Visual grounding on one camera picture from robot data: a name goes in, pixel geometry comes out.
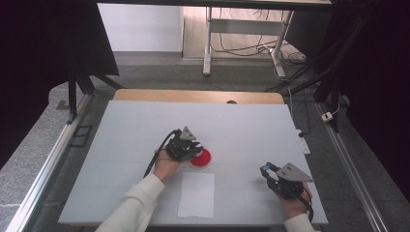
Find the person's left hand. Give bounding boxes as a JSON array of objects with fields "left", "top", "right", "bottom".
[{"left": 153, "top": 146, "right": 184, "bottom": 184}]

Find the black curtain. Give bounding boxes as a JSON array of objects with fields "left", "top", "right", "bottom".
[
  {"left": 332, "top": 0, "right": 410, "bottom": 202},
  {"left": 0, "top": 0, "right": 120, "bottom": 172}
]

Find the wooden table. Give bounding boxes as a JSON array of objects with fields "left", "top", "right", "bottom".
[{"left": 57, "top": 88, "right": 329, "bottom": 228}]

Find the white paper sheet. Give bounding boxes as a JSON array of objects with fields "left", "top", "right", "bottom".
[{"left": 177, "top": 171, "right": 216, "bottom": 219}]

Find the dark floor hatch frame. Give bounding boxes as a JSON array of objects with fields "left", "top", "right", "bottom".
[{"left": 71, "top": 125, "right": 94, "bottom": 149}]

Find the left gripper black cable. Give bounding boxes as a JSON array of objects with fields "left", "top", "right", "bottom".
[{"left": 143, "top": 129, "right": 182, "bottom": 179}]

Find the white cover board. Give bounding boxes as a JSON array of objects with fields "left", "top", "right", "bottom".
[{"left": 57, "top": 100, "right": 329, "bottom": 226}]

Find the aluminium floor rail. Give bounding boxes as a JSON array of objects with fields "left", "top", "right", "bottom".
[
  {"left": 315, "top": 101, "right": 390, "bottom": 232},
  {"left": 6, "top": 93, "right": 93, "bottom": 232}
]

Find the black tripod stand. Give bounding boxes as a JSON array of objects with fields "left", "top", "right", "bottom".
[{"left": 66, "top": 71, "right": 124, "bottom": 125}]

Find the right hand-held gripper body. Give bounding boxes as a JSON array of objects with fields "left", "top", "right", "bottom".
[{"left": 266, "top": 161, "right": 314, "bottom": 199}]

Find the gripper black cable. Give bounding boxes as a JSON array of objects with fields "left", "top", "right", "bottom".
[
  {"left": 296, "top": 185, "right": 314, "bottom": 223},
  {"left": 143, "top": 129, "right": 182, "bottom": 179}
]

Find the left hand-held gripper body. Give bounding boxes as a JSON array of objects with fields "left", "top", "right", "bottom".
[{"left": 165, "top": 126, "right": 197, "bottom": 162}]

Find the white metal desk frame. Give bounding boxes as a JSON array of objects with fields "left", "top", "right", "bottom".
[{"left": 202, "top": 7, "right": 295, "bottom": 78}]

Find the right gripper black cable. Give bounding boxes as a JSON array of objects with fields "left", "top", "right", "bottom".
[{"left": 296, "top": 185, "right": 314, "bottom": 223}]

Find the tangle of dark floor cables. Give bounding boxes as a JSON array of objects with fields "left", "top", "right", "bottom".
[{"left": 211, "top": 8, "right": 308, "bottom": 66}]

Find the person's right hand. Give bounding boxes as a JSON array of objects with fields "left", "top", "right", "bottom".
[{"left": 274, "top": 182, "right": 313, "bottom": 220}]

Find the white power strip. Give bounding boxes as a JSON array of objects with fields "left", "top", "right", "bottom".
[{"left": 295, "top": 129, "right": 311, "bottom": 155}]

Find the round red ink pad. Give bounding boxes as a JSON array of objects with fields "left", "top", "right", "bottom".
[{"left": 189, "top": 148, "right": 213, "bottom": 170}]

